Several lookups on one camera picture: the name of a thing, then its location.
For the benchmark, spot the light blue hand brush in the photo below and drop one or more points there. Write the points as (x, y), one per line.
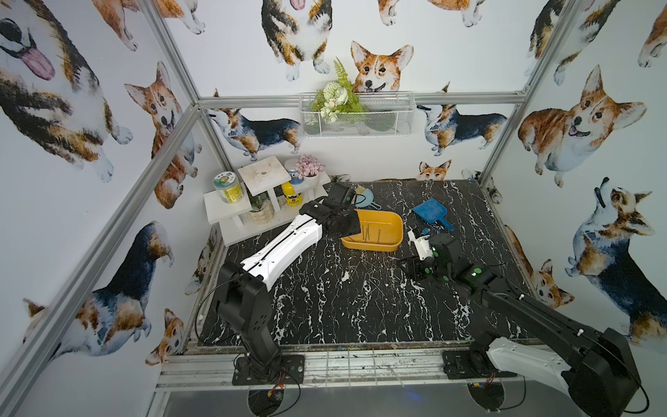
(365, 199)

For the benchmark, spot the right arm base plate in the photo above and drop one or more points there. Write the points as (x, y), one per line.
(467, 364)

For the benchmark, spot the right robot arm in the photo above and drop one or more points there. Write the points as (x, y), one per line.
(595, 369)

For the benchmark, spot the white tiered shelf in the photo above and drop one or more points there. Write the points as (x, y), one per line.
(232, 219)

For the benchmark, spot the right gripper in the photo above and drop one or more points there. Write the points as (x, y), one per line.
(417, 263)

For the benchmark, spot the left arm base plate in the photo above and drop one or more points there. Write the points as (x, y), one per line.
(284, 369)

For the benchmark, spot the green white artificial plant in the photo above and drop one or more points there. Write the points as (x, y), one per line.
(337, 98)

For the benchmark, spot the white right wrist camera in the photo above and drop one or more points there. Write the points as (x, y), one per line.
(422, 245)

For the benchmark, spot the white wire wall basket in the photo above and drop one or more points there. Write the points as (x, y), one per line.
(382, 115)

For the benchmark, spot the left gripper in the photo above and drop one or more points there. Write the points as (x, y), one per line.
(345, 221)

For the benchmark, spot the green lidded glass jar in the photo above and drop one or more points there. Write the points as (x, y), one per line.
(228, 187)

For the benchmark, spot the small plant in woven pot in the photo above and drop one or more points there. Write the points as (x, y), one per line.
(262, 210)

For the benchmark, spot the blue plastic scoop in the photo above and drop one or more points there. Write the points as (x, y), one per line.
(432, 212)

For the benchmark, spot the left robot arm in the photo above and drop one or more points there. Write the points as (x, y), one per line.
(242, 297)

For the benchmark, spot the yellow plastic storage box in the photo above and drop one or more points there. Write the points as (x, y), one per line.
(386, 232)

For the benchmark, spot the pink flowers in white pot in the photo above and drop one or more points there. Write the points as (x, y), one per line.
(308, 169)

